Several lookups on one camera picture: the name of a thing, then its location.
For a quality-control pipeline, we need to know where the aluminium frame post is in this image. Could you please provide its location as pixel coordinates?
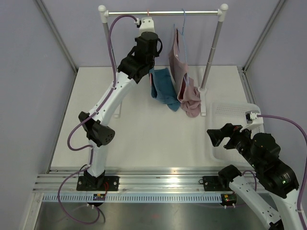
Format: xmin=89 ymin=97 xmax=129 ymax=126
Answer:
xmin=34 ymin=0 xmax=79 ymax=75
xmin=237 ymin=0 xmax=287 ymax=104

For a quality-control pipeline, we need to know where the aluminium frame post right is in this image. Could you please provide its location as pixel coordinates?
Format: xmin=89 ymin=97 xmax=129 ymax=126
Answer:
xmin=237 ymin=0 xmax=287 ymax=104

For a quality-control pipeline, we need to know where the pink tank top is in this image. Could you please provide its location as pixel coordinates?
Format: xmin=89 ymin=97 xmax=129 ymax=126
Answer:
xmin=168 ymin=28 xmax=201 ymax=118

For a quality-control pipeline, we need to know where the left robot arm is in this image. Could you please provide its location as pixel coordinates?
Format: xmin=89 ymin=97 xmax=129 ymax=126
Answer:
xmin=77 ymin=32 xmax=163 ymax=191

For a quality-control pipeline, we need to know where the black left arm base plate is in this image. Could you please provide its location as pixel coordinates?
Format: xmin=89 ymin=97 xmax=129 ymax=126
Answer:
xmin=76 ymin=176 xmax=119 ymax=192

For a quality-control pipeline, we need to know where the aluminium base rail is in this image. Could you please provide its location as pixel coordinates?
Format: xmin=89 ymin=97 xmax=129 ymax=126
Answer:
xmin=33 ymin=168 xmax=219 ymax=193

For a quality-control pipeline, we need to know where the white plastic basket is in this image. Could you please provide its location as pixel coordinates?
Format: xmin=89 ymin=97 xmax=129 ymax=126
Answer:
xmin=207 ymin=102 xmax=260 ymax=167

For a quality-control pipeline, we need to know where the teal tank top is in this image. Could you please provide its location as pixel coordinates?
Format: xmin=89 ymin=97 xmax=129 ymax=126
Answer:
xmin=149 ymin=68 xmax=180 ymax=112

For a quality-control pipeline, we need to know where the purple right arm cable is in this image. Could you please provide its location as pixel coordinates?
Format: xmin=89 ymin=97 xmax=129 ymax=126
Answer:
xmin=242 ymin=115 xmax=307 ymax=211

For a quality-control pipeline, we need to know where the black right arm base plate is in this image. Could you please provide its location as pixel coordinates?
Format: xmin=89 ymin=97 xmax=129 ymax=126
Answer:
xmin=201 ymin=176 xmax=232 ymax=192

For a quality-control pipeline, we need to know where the white clothes rack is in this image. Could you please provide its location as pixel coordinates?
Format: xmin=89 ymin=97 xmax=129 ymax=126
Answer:
xmin=98 ymin=4 xmax=228 ymax=116

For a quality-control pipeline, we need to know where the aluminium frame post left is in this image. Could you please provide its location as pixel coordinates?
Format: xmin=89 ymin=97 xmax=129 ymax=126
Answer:
xmin=34 ymin=0 xmax=79 ymax=75

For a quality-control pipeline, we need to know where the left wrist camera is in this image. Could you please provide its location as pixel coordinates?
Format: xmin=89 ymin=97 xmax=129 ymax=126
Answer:
xmin=134 ymin=17 xmax=155 ymax=36

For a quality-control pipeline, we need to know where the white slotted cable duct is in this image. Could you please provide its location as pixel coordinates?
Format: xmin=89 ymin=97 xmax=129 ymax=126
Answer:
xmin=43 ymin=193 xmax=222 ymax=203

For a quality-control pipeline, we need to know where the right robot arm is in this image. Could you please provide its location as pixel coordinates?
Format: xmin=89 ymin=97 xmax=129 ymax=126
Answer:
xmin=207 ymin=123 xmax=307 ymax=230

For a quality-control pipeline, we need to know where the pink wire hanger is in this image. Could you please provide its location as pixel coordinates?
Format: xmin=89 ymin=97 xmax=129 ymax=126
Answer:
xmin=146 ymin=10 xmax=154 ymax=85

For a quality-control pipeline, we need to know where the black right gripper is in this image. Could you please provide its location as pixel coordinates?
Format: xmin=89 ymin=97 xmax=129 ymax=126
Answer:
xmin=207 ymin=122 xmax=262 ymax=169

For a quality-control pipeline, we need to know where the blue wire hanger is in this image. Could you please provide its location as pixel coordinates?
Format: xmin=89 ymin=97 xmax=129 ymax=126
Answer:
xmin=181 ymin=8 xmax=189 ymax=85

